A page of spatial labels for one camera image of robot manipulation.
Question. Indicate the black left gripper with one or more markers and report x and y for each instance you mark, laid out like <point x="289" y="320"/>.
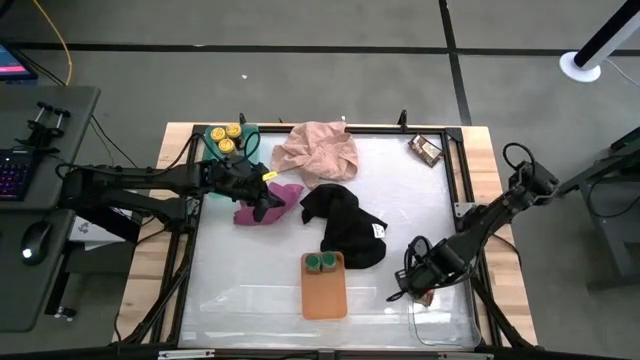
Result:
<point x="235" y="180"/>

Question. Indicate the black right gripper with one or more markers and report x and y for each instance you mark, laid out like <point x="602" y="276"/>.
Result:
<point x="432" y="267"/>

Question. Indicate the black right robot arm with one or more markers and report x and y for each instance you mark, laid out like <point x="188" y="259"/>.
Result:
<point x="495" y="212"/>

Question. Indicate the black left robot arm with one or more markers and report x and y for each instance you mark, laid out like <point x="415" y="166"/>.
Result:
<point x="125" y="175"/>

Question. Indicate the small tan spice packet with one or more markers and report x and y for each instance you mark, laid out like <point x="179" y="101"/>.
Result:
<point x="426" y="300"/>

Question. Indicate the small yellow tag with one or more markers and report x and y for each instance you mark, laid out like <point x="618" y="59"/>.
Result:
<point x="270" y="175"/>

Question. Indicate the green-lid spice jar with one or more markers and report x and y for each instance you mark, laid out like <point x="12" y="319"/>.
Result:
<point x="328" y="259"/>
<point x="313" y="262"/>

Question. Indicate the yellow-lid spice jar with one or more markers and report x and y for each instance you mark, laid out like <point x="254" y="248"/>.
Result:
<point x="226" y="145"/>
<point x="233" y="130"/>
<point x="218" y="134"/>

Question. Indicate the pink cloth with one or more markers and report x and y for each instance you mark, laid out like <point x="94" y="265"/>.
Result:
<point x="317" y="152"/>

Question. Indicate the teal plastic tray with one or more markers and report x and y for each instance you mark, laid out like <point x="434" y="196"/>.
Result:
<point x="212" y="150"/>

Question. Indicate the black cloth with white label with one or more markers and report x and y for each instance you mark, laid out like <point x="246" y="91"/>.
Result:
<point x="345" y="225"/>

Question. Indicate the orange plastic tray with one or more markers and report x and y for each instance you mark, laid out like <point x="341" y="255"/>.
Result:
<point x="324" y="295"/>

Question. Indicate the clear plastic table cover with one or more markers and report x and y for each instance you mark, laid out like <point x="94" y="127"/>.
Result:
<point x="250" y="300"/>

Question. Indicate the brown spice packet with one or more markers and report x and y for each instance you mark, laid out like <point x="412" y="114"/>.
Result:
<point x="425" y="150"/>

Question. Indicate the white paper sheet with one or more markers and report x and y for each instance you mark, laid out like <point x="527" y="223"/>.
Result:
<point x="85" y="232"/>

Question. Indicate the dark metal stand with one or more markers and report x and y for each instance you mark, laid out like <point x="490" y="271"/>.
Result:
<point x="612" y="210"/>

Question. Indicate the black computer mouse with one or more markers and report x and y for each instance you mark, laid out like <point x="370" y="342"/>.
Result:
<point x="35" y="242"/>

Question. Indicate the black clamp holder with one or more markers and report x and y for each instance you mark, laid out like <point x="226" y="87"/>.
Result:
<point x="45" y="125"/>

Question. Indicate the grey side desk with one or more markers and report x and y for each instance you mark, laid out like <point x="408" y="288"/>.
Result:
<point x="30" y="295"/>

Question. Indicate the backlit black keyboard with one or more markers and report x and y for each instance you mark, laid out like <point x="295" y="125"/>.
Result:
<point x="14" y="175"/>

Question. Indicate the white round stand base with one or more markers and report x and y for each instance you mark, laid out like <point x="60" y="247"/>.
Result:
<point x="575" y="72"/>

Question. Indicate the computer monitor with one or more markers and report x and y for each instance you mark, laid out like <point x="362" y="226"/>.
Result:
<point x="12" y="64"/>

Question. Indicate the black and white pole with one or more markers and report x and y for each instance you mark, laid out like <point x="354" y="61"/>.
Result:
<point x="607" y="35"/>

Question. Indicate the black metal table frame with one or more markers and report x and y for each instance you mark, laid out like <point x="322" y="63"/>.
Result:
<point x="452" y="165"/>

